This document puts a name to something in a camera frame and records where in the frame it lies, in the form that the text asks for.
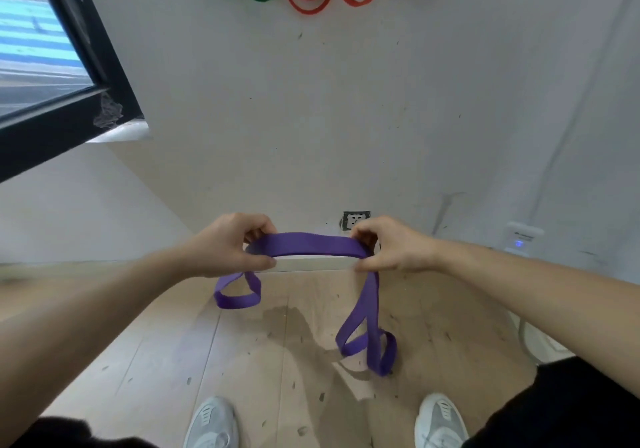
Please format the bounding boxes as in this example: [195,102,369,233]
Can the person's right hand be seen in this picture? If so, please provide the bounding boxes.
[349,215,444,274]

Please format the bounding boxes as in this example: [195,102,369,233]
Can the person's left hand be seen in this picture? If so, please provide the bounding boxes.
[186,213,277,279]

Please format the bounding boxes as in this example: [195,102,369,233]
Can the purple resistance band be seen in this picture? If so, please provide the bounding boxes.
[214,232,398,377]

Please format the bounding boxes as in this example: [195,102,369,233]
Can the person's left forearm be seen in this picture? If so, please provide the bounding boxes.
[0,241,196,436]

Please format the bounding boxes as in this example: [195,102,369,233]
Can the person's right forearm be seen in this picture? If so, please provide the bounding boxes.
[434,239,640,399]

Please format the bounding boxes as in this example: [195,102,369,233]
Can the person's left grey shoe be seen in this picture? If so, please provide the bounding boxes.
[182,396,240,448]

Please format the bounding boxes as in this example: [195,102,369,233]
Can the person's grey shoe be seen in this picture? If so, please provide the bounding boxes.
[413,393,470,448]
[182,396,240,448]

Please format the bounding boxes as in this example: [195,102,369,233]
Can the person's right grey shoe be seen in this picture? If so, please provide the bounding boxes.
[413,393,470,448]

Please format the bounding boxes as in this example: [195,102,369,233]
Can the person's black shorts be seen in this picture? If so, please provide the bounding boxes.
[10,356,640,448]

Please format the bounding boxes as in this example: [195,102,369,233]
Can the wall power socket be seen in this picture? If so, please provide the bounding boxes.
[341,210,372,232]

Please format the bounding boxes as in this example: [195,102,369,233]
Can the white wall device blue light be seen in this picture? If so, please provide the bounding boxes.
[502,221,546,257]

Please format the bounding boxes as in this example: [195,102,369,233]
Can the black window frame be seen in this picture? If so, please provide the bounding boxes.
[0,0,146,184]

